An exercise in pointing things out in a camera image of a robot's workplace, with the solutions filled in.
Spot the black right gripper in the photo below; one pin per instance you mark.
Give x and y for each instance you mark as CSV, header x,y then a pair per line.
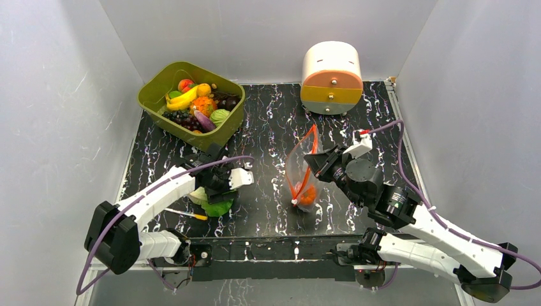
x,y
325,161

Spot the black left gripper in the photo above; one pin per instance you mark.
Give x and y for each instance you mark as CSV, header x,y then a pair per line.
x,y
226,192

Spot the green toy lettuce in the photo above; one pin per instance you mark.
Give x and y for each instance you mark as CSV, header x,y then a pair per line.
x,y
218,209

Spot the clear zip bag orange zipper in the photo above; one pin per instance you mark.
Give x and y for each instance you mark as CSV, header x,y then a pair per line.
x,y
297,170

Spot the orange toy pumpkin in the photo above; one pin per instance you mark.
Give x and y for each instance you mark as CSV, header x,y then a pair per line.
x,y
306,196

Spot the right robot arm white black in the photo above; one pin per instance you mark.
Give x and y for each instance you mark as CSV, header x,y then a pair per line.
x,y
481,271

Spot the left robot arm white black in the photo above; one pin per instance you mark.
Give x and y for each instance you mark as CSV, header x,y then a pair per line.
x,y
116,237

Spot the white pen yellow cap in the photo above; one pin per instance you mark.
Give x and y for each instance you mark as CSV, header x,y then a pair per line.
x,y
188,214

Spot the purple toy eggplant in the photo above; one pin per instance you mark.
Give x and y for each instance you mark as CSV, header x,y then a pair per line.
x,y
205,122

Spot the light green toy cabbage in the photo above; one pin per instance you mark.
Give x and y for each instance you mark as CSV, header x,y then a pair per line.
x,y
219,116

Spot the dark purple toy grapes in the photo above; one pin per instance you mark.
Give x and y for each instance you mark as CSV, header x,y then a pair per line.
x,y
184,119

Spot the round white mini drawer cabinet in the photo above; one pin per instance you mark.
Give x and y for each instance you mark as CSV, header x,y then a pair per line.
x,y
331,78

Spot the olive green plastic bin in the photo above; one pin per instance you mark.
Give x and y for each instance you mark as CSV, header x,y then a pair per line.
x,y
151,98

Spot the orange spiky toy fruit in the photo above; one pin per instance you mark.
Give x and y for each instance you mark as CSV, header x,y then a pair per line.
x,y
204,104

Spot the dark brown toy fruit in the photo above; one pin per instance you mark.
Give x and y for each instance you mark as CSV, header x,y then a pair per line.
x,y
226,101

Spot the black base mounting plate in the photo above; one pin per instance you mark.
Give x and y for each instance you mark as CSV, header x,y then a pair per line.
x,y
285,257

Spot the yellow toy banana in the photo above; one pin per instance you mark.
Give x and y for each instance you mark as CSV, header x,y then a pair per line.
x,y
183,101

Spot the yellow toy lemon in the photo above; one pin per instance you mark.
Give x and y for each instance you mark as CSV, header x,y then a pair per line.
x,y
203,90

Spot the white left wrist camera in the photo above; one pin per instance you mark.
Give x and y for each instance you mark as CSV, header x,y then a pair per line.
x,y
240,177

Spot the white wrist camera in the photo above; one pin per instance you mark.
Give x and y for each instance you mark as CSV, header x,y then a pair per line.
x,y
240,177
362,144

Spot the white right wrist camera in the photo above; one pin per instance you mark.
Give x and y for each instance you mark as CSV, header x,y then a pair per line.
x,y
362,144

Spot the aluminium frame rail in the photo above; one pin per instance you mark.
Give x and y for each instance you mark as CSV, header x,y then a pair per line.
x,y
419,255

